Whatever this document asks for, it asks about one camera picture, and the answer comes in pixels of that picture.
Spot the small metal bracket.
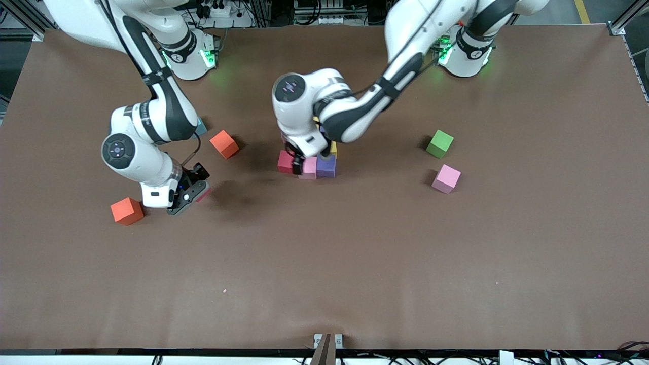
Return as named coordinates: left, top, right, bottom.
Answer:
left=313, top=333, right=344, bottom=350

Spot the white vented device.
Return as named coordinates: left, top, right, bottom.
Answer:
left=292, top=0, right=351, bottom=26

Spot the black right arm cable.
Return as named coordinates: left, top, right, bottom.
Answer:
left=96, top=0, right=202, bottom=168

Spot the aluminium frame profile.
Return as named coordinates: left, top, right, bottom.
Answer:
left=0, top=0, right=47, bottom=42
left=606, top=0, right=649, bottom=36

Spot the metal table edge rail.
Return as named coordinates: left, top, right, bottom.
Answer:
left=620, top=34, right=649, bottom=104

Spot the green foam cube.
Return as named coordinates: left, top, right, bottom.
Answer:
left=426, top=129, right=454, bottom=159

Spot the brown table cover sheet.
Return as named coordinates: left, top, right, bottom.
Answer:
left=0, top=24, right=649, bottom=351

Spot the orange foam cube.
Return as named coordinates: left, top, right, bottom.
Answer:
left=110, top=197, right=145, bottom=226
left=209, top=130, right=240, bottom=160

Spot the purple foam cube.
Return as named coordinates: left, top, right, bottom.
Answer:
left=316, top=154, right=337, bottom=178

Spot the brown wooden stick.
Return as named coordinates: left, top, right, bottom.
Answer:
left=309, top=333, right=339, bottom=365

